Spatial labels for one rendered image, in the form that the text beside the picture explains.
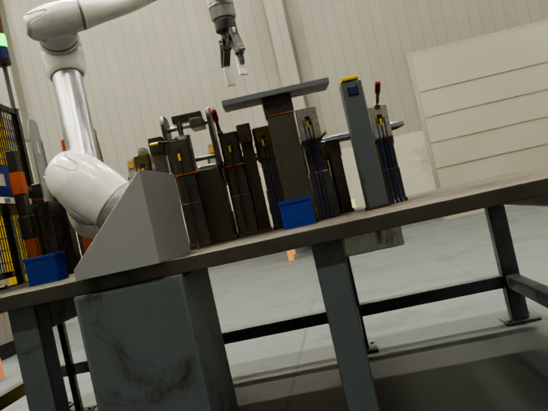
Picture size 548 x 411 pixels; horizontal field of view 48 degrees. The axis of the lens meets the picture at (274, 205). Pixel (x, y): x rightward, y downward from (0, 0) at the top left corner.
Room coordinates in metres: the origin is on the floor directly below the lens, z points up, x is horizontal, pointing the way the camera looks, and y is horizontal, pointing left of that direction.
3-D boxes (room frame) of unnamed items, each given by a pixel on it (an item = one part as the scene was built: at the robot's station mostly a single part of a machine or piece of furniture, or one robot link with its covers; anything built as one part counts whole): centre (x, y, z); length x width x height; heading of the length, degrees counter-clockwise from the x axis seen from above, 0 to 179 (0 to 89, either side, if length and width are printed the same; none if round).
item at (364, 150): (2.15, -0.35, 0.92); 0.08 x 0.08 x 0.44; 0
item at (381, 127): (2.31, -0.45, 0.88); 0.12 x 0.07 x 0.36; 0
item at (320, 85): (2.15, -0.09, 1.16); 0.37 x 0.14 x 0.02; 90
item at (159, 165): (2.27, 0.37, 0.91); 0.07 x 0.05 x 0.42; 0
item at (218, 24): (2.16, 0.03, 1.41); 0.08 x 0.07 x 0.09; 22
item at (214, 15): (2.16, 0.03, 1.48); 0.09 x 0.09 x 0.06
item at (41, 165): (2.49, 0.87, 1.17); 0.12 x 0.01 x 0.34; 0
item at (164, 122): (2.28, 0.24, 0.94); 0.18 x 0.13 x 0.49; 90
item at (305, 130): (2.30, -0.19, 0.90); 0.13 x 0.08 x 0.41; 0
